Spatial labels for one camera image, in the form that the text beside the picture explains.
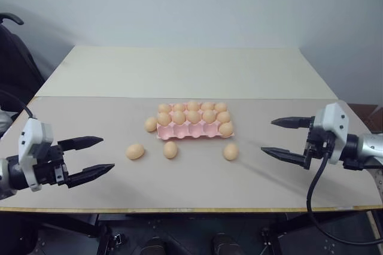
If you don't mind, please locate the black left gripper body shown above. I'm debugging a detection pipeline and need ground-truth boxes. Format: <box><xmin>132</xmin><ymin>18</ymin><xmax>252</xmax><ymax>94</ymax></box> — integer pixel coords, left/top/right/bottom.
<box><xmin>33</xmin><ymin>144</ymin><xmax>72</xmax><ymax>189</ymax></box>

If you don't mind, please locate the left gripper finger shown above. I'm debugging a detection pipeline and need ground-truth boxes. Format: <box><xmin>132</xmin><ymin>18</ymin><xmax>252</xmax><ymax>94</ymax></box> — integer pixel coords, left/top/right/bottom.
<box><xmin>66</xmin><ymin>163</ymin><xmax>116</xmax><ymax>189</ymax></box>
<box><xmin>57</xmin><ymin>136</ymin><xmax>105</xmax><ymax>152</ymax></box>

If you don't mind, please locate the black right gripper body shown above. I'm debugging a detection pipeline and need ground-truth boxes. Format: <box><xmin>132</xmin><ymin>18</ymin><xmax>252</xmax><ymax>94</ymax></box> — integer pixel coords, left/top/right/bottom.
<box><xmin>302</xmin><ymin>117</ymin><xmax>335</xmax><ymax>170</ymax></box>

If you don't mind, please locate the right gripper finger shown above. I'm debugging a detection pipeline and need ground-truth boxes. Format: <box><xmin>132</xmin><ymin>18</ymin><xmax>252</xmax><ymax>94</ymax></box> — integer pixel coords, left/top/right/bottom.
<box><xmin>260</xmin><ymin>146</ymin><xmax>309</xmax><ymax>169</ymax></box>
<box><xmin>270</xmin><ymin>116</ymin><xmax>314</xmax><ymax>130</ymax></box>

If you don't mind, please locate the pink egg tray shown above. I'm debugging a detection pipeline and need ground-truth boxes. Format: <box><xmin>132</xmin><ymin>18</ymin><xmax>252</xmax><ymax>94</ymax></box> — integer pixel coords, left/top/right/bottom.
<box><xmin>156</xmin><ymin>102</ymin><xmax>236</xmax><ymax>141</ymax></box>

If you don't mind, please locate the white perforated strip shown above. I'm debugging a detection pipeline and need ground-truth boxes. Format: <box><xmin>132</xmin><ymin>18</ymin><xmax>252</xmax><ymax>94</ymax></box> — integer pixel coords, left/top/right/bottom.
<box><xmin>370</xmin><ymin>167</ymin><xmax>383</xmax><ymax>211</ymax></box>

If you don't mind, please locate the dark rounded shape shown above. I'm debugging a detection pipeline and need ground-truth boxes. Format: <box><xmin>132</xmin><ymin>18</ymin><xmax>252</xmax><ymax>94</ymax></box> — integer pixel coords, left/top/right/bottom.
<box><xmin>210</xmin><ymin>232</ymin><xmax>238</xmax><ymax>255</ymax></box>
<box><xmin>142</xmin><ymin>236</ymin><xmax>169</xmax><ymax>255</ymax></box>

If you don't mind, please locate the black office chair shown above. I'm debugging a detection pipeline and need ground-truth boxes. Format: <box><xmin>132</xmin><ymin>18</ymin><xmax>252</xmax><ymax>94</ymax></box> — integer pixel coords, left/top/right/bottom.
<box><xmin>0</xmin><ymin>12</ymin><xmax>46</xmax><ymax>112</ymax></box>

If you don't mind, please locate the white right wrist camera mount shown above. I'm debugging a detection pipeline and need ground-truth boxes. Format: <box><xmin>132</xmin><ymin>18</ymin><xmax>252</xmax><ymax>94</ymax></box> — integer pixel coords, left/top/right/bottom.
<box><xmin>315</xmin><ymin>102</ymin><xmax>351</xmax><ymax>165</ymax></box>

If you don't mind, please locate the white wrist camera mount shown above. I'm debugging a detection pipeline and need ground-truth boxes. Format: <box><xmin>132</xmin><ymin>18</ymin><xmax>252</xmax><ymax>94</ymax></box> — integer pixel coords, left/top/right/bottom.
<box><xmin>17</xmin><ymin>118</ymin><xmax>54</xmax><ymax>192</ymax></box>
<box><xmin>315</xmin><ymin>102</ymin><xmax>351</xmax><ymax>165</ymax></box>

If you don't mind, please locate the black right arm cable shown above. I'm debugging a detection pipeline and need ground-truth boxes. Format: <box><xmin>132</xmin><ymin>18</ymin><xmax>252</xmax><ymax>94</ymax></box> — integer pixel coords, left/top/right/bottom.
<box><xmin>305</xmin><ymin>139</ymin><xmax>383</xmax><ymax>245</ymax></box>

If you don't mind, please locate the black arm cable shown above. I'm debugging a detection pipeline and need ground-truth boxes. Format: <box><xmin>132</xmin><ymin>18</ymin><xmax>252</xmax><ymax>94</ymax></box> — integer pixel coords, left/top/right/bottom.
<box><xmin>0</xmin><ymin>89</ymin><xmax>36</xmax><ymax>120</ymax></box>
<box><xmin>305</xmin><ymin>139</ymin><xmax>383</xmax><ymax>245</ymax></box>

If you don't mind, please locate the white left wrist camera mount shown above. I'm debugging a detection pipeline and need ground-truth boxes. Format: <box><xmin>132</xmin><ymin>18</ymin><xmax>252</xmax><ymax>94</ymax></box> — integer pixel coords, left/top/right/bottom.
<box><xmin>17</xmin><ymin>118</ymin><xmax>54</xmax><ymax>192</ymax></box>

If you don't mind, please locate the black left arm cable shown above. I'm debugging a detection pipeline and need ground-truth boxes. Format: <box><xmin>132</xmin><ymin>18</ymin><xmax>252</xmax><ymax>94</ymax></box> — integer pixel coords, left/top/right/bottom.
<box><xmin>0</xmin><ymin>89</ymin><xmax>36</xmax><ymax>120</ymax></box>

